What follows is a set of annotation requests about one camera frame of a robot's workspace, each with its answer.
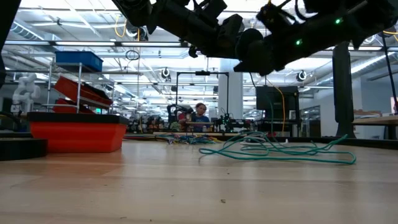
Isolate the black hanging cable loop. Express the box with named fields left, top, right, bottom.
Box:
left=125, top=49, right=141, bottom=62

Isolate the wooden side table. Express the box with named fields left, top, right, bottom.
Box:
left=351, top=114, right=398, bottom=141

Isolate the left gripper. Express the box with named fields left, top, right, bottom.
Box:
left=152, top=6, right=244, bottom=58

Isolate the orange hanging cable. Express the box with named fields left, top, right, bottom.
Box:
left=273, top=85, right=286, bottom=134

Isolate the black upright post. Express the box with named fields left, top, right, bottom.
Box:
left=331, top=40, right=357, bottom=139

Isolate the black monitor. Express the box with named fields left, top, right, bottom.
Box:
left=255, top=85, right=300, bottom=121

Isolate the black distant camera rig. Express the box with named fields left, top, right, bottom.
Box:
left=175, top=70, right=230, bottom=116

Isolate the black tape roll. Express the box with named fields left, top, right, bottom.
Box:
left=0, top=138, right=49, bottom=162

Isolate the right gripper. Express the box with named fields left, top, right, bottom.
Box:
left=233, top=27, right=315, bottom=77

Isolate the thin black pole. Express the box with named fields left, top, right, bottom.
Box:
left=381, top=30, right=398, bottom=105

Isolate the red square tray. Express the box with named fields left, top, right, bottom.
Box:
left=27, top=111, right=130, bottom=154

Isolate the blue plastic bin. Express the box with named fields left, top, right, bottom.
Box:
left=55, top=50, right=104, bottom=73

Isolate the green cord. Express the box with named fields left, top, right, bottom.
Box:
left=198, top=130, right=358, bottom=166

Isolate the multicolour wire bundle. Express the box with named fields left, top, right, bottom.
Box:
left=155, top=133, right=223, bottom=146

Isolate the metal shelf rack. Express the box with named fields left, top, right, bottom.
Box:
left=42, top=61, right=116, bottom=114

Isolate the person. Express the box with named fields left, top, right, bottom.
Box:
left=185, top=102, right=215, bottom=133

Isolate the red plastic shelf bin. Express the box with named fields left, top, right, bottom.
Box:
left=52, top=98, right=96, bottom=114
left=54, top=76, right=114, bottom=110

